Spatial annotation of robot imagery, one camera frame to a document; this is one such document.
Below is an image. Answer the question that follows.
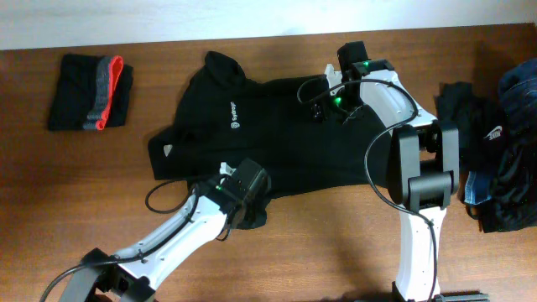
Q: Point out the light blue garment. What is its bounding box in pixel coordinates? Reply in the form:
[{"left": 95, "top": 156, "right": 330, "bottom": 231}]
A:
[{"left": 464, "top": 171, "right": 493, "bottom": 206}]

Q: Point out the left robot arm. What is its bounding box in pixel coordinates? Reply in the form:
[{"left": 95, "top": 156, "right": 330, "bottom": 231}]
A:
[{"left": 57, "top": 159, "right": 271, "bottom": 301}]

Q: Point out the black t-shirt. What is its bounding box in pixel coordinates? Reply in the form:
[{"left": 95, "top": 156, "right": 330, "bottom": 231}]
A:
[{"left": 148, "top": 51, "right": 390, "bottom": 201}]

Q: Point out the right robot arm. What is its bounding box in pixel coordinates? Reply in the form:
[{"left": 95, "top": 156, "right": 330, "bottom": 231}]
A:
[{"left": 307, "top": 41, "right": 459, "bottom": 301}]

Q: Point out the blue denim garment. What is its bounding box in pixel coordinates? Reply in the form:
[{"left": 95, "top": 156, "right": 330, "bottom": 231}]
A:
[{"left": 498, "top": 58, "right": 536, "bottom": 133}]

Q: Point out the black clothes pile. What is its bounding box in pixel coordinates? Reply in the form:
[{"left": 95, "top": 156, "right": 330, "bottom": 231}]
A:
[{"left": 435, "top": 81, "right": 536, "bottom": 233}]

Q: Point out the black left camera cable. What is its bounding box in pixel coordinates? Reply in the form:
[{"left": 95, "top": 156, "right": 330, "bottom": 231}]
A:
[{"left": 38, "top": 178, "right": 236, "bottom": 302}]

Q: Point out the black right camera cable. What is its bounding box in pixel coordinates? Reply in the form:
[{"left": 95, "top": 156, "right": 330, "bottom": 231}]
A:
[{"left": 295, "top": 75, "right": 440, "bottom": 302}]

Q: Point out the folded black garment red band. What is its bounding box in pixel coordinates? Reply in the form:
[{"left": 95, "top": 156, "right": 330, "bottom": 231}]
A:
[{"left": 47, "top": 54, "right": 133, "bottom": 131}]

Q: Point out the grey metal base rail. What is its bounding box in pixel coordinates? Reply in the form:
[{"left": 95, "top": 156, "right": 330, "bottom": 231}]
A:
[{"left": 432, "top": 293, "right": 490, "bottom": 302}]

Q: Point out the black camera cable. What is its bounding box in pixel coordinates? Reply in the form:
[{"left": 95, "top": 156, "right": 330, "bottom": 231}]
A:
[
  {"left": 295, "top": 75, "right": 440, "bottom": 302},
  {"left": 38, "top": 178, "right": 236, "bottom": 302}
]

